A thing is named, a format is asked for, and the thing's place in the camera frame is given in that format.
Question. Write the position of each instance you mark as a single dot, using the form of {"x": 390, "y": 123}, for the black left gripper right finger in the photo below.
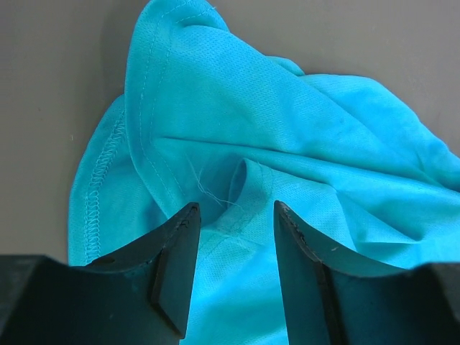
{"x": 333, "y": 295}

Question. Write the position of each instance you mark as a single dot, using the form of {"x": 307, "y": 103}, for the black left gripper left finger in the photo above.
{"x": 147, "y": 284}

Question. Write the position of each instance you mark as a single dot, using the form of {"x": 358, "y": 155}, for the turquoise t shirt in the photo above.
{"x": 206, "y": 118}

